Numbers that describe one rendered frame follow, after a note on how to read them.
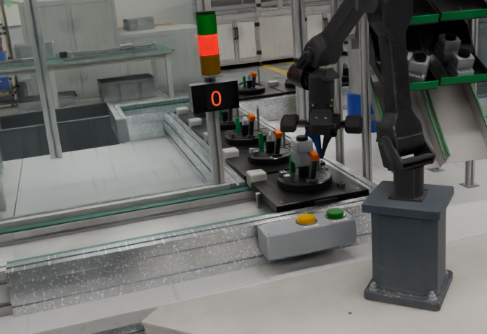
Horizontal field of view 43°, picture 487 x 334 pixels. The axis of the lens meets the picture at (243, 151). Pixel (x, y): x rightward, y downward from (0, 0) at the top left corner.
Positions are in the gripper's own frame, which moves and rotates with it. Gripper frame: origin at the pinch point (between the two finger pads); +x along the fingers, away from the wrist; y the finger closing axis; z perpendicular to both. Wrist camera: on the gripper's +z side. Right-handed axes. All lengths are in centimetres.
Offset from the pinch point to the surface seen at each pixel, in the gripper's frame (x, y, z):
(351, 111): 27, 3, -101
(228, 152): 16.2, -30.5, -31.7
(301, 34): 1, -19, -126
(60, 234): 20, -63, 14
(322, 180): 11.4, -0.3, -4.4
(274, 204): 12.9, -10.6, 6.7
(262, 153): 15.2, -19.7, -29.4
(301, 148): 4.1, -5.5, -7.0
